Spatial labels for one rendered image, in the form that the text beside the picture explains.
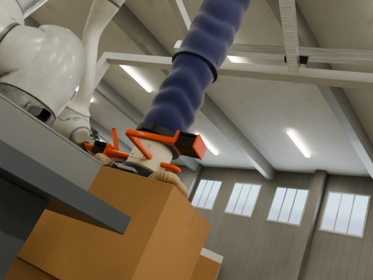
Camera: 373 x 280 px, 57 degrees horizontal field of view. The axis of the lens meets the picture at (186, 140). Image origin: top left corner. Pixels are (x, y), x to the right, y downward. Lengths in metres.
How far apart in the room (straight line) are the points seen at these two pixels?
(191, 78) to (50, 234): 0.85
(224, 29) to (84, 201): 1.24
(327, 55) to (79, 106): 2.77
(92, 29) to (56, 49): 0.52
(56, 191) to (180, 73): 1.01
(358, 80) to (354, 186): 6.88
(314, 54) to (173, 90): 2.33
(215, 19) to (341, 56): 2.05
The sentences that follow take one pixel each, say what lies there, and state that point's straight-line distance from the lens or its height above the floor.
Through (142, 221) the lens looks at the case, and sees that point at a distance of 1.12.
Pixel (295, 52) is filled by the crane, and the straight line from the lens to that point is 3.44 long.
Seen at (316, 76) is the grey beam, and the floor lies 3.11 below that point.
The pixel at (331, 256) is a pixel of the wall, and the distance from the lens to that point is 9.91.
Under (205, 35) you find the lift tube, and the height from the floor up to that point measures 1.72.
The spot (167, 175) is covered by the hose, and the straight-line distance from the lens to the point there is 1.28.
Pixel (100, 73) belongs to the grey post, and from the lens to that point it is 5.13.
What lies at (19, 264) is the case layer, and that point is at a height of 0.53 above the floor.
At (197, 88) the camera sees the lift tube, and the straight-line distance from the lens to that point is 1.56.
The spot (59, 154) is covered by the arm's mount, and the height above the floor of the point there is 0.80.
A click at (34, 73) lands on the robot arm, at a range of 0.86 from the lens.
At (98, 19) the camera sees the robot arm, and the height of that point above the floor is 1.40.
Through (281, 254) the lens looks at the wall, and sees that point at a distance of 10.43.
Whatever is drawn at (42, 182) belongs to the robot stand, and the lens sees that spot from 0.66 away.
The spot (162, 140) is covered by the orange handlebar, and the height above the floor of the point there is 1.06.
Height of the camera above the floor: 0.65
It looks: 23 degrees up
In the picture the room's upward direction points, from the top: 25 degrees clockwise
